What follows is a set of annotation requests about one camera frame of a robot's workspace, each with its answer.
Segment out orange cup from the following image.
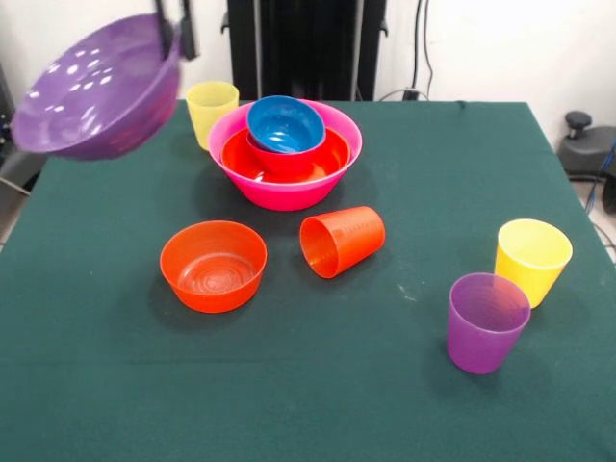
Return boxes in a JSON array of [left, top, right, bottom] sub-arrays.
[[298, 205, 387, 279]]

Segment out black pedestal foot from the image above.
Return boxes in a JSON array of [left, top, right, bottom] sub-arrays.
[[0, 148, 47, 203], [557, 110, 616, 180]]

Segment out large orange bowl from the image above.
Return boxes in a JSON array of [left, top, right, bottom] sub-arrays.
[[219, 127, 351, 185]]

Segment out small pink-red bowl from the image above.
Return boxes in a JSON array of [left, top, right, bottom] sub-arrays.
[[246, 132, 326, 175]]

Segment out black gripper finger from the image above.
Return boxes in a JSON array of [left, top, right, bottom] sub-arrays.
[[178, 0, 201, 62], [153, 0, 174, 62]]

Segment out small blue bowl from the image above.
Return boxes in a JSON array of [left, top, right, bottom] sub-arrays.
[[246, 94, 327, 154]]

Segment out purple cup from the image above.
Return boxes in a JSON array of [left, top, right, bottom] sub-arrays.
[[446, 272, 532, 375]]

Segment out purple bowl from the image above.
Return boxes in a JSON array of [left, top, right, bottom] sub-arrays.
[[10, 13, 187, 163]]

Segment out small orange bowl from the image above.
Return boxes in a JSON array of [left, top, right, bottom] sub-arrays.
[[159, 219, 269, 315]]

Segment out large pink bowl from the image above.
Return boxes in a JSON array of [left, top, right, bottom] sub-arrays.
[[206, 98, 364, 212]]

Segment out black hanging cable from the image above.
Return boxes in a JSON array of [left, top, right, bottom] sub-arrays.
[[412, 0, 437, 100]]

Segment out tangle of floor cables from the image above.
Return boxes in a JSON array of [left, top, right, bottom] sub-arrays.
[[581, 139, 616, 251]]

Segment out bright yellow cup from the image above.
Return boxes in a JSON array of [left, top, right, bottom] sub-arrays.
[[494, 218, 575, 310]]

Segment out pale yellow cup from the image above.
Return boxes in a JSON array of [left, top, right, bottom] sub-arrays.
[[186, 80, 241, 152]]

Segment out dark green tablecloth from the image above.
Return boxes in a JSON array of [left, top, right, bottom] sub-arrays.
[[0, 98, 616, 462]]

